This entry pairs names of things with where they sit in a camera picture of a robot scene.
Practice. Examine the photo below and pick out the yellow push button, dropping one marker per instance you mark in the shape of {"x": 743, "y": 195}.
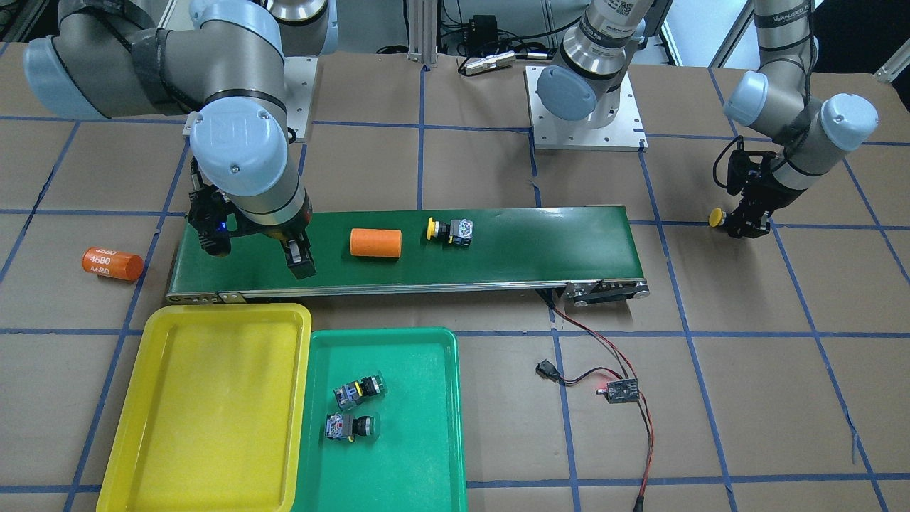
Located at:
{"x": 458, "y": 231}
{"x": 717, "y": 219}

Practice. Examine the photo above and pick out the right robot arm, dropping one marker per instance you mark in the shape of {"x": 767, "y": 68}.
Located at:
{"x": 110, "y": 61}

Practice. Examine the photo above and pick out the aluminium frame post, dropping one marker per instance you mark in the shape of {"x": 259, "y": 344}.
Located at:
{"x": 422, "y": 29}

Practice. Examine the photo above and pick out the plain orange cylinder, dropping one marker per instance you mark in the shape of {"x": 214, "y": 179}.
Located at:
{"x": 375, "y": 243}

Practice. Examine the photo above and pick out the yellow plastic tray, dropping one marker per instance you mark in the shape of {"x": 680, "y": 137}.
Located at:
{"x": 212, "y": 416}

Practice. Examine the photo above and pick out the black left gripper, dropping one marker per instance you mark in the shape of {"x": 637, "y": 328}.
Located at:
{"x": 761, "y": 203}

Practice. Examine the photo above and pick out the green conveyor belt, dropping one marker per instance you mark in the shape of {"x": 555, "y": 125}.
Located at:
{"x": 586, "y": 252}

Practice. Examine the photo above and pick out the green plastic tray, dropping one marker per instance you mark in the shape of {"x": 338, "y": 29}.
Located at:
{"x": 415, "y": 462}

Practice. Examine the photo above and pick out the green push button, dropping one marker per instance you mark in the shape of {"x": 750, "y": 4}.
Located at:
{"x": 353, "y": 393}
{"x": 348, "y": 427}

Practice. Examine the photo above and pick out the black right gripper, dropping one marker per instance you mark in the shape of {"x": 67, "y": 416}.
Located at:
{"x": 269, "y": 232}

